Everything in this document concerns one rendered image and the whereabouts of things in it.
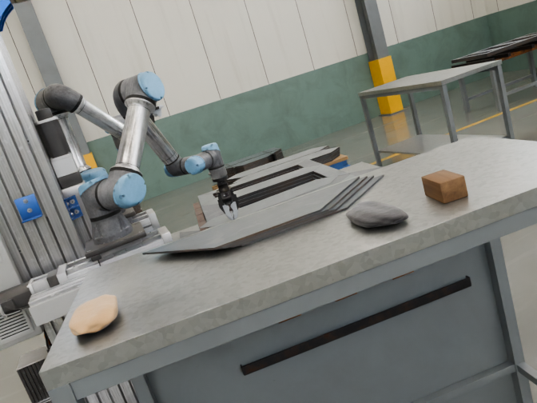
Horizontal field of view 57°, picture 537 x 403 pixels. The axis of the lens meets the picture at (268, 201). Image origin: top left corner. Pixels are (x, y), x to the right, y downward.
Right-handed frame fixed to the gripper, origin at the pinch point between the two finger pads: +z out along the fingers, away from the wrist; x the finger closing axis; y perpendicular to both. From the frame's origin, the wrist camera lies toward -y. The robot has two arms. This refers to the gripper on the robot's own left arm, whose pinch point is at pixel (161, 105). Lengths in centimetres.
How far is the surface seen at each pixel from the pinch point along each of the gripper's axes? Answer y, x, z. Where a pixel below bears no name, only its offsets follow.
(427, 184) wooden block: 13, 180, -54
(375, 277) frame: 23, 181, -82
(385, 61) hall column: 82, -305, 742
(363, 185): 19, 154, -43
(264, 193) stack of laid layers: 56, 43, 22
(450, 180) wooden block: 11, 187, -56
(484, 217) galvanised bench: 17, 195, -60
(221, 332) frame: 24, 163, -109
